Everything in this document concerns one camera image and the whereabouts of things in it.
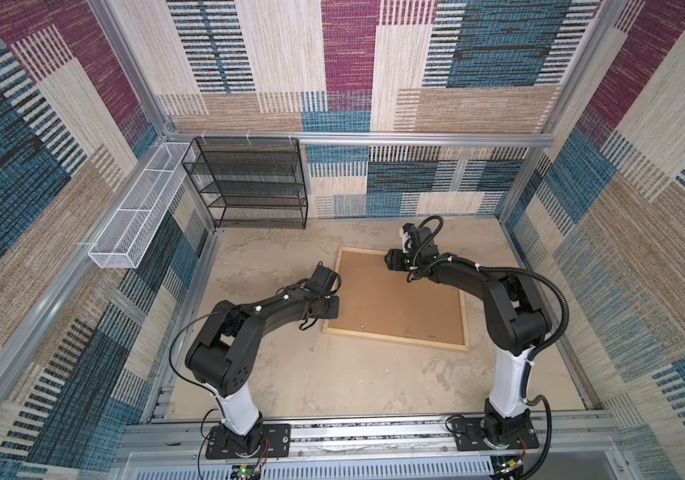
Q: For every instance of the brown hardboard backing panel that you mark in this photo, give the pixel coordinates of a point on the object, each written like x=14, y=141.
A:
x=396, y=300

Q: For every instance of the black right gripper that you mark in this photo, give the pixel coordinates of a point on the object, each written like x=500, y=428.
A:
x=393, y=261

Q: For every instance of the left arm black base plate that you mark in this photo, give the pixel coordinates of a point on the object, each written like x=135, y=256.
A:
x=270, y=438

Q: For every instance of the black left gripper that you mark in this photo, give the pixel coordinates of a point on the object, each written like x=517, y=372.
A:
x=332, y=311

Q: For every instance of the aluminium front rail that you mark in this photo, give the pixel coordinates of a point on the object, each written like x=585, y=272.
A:
x=584, y=445

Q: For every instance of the black wire mesh shelf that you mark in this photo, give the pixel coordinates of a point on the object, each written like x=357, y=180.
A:
x=249, y=182

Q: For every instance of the white wire mesh basket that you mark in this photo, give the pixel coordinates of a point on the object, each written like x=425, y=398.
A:
x=124, y=241

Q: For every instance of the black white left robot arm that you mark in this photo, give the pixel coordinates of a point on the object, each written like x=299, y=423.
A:
x=223, y=355

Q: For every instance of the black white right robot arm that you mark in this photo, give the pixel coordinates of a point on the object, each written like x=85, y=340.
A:
x=524, y=313

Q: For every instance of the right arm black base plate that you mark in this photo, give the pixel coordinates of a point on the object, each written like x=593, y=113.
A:
x=470, y=435

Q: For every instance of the light wooden picture frame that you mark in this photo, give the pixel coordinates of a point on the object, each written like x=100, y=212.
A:
x=396, y=341

